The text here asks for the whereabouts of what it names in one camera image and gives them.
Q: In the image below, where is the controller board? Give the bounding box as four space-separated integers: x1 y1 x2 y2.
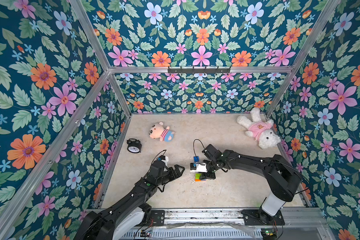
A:
140 230 152 239
261 229 278 240

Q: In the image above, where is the black wall hook rail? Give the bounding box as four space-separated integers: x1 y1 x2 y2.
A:
167 67 231 75

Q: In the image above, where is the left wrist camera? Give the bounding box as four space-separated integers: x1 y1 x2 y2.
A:
159 155 169 166

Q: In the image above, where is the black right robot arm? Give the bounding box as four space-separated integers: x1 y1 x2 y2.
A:
201 145 302 218

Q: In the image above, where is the black alarm clock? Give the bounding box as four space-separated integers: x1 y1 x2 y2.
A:
127 139 142 154

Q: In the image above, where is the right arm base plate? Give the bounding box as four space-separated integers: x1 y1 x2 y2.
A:
241 209 285 226

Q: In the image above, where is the pink pig plush toy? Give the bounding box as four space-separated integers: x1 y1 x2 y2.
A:
149 122 175 142

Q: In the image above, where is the white bunny plush toy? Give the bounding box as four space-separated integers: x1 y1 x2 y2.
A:
237 108 281 149

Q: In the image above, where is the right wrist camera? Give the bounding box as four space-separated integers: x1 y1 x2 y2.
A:
190 162 208 173

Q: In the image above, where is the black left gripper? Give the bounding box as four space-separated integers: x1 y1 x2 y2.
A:
154 164 185 187

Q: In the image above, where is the right controller board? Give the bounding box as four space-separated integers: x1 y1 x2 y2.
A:
261 229 278 240

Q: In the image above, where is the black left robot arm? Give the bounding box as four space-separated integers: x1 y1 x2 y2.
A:
74 160 185 240

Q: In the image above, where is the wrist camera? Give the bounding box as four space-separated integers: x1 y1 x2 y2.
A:
190 162 208 173
159 155 169 166

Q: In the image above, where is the left controller board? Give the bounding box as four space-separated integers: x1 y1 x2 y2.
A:
140 230 152 239

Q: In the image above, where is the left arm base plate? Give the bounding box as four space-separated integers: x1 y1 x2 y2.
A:
145 210 166 227

